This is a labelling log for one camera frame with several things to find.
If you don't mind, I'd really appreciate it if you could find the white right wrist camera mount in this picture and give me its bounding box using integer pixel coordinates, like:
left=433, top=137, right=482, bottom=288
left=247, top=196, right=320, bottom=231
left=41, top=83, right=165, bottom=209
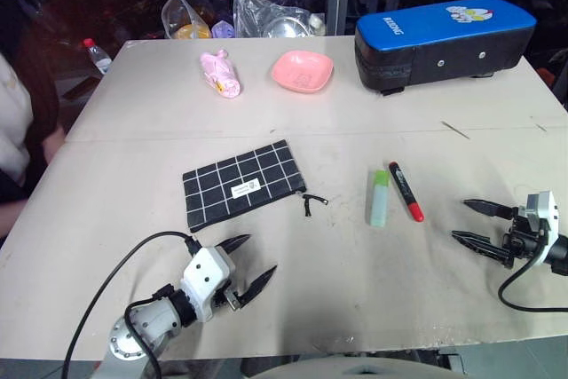
left=518, top=191, right=561, bottom=267

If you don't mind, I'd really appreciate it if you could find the grey rounded shape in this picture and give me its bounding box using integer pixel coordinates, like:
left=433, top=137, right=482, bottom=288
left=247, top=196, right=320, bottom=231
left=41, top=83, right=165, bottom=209
left=241, top=351, right=467, bottom=379

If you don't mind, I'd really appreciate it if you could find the red black marker pen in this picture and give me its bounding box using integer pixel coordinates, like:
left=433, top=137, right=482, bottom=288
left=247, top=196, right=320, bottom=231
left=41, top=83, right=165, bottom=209
left=388, top=161, right=426, bottom=223

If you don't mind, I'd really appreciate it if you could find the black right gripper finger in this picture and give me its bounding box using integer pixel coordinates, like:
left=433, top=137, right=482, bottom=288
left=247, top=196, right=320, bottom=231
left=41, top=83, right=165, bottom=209
left=462, top=198, right=518, bottom=221
left=451, top=230, right=512, bottom=266

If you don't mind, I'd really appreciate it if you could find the clear bag with orange contents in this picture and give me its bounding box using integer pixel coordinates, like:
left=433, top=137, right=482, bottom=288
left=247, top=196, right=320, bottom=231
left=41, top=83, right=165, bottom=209
left=161, top=0, right=214, bottom=41

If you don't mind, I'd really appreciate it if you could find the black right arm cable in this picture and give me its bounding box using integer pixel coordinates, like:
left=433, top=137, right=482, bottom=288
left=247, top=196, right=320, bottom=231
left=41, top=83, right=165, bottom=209
left=497, top=254, right=568, bottom=313

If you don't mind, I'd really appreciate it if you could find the red capped water bottle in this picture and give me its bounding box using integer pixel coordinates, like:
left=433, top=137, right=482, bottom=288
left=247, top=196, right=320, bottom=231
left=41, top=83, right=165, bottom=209
left=82, top=37, right=114, bottom=75

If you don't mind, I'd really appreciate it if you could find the seated person in white top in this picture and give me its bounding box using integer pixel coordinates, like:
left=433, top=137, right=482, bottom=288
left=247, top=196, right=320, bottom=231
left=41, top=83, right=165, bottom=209
left=0, top=0, right=67, bottom=241

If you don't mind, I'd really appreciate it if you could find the purple small object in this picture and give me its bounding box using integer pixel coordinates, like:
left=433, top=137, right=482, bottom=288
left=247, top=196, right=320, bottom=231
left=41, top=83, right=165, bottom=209
left=211, top=20, right=235, bottom=40

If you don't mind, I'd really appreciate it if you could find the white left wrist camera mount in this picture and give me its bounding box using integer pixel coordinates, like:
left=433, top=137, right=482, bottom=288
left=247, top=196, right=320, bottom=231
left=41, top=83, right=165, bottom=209
left=178, top=245, right=237, bottom=323

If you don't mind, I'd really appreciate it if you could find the shiny metal bowl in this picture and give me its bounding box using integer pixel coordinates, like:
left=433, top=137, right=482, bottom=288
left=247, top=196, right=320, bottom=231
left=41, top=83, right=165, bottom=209
left=262, top=17, right=311, bottom=40

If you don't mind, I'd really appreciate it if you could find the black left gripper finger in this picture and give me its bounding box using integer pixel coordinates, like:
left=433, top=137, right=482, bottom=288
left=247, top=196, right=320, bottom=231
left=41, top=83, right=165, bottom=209
left=216, top=233, right=252, bottom=257
left=236, top=265, right=279, bottom=310

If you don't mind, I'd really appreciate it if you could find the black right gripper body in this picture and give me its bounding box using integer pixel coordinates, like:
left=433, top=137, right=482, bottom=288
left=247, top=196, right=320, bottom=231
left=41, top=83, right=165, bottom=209
left=501, top=205, right=545, bottom=270

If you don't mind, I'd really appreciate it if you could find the black grid pencil pouch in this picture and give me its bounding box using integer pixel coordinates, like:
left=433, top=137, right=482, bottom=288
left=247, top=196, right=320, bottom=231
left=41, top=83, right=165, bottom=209
left=182, top=138, right=331, bottom=234

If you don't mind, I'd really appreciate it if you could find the clear crinkled plastic bag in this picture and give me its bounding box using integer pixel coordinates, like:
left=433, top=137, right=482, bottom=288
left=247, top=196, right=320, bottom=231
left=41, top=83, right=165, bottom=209
left=233, top=0, right=327, bottom=40

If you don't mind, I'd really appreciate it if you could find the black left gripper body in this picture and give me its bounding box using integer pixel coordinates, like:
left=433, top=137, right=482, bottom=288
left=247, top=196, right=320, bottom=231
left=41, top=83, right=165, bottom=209
left=207, top=280, right=245, bottom=318

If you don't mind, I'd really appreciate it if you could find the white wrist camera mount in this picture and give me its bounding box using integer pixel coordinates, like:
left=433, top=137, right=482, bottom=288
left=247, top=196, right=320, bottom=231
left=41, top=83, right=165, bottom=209
left=178, top=245, right=237, bottom=323
left=518, top=191, right=561, bottom=267

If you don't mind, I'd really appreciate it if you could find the pink plastic bowl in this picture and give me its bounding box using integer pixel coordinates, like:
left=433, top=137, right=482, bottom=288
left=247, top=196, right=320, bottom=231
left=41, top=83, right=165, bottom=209
left=271, top=51, right=335, bottom=95

